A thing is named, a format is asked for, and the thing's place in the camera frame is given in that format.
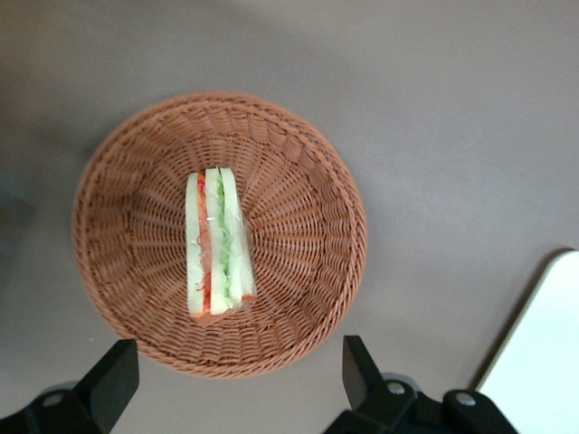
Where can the cream plastic tray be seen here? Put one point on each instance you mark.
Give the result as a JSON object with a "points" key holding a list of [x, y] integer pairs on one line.
{"points": [[543, 339]]}

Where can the round brown wicker basket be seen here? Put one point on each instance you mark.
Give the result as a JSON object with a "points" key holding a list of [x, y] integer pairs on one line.
{"points": [[294, 226]]}

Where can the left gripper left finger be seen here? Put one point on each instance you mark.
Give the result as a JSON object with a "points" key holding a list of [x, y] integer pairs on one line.
{"points": [[90, 398]]}

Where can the triangle sandwich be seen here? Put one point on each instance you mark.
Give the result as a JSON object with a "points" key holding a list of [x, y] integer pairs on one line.
{"points": [[217, 235]]}

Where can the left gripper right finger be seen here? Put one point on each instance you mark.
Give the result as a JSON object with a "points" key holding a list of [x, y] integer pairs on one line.
{"points": [[375, 402]]}

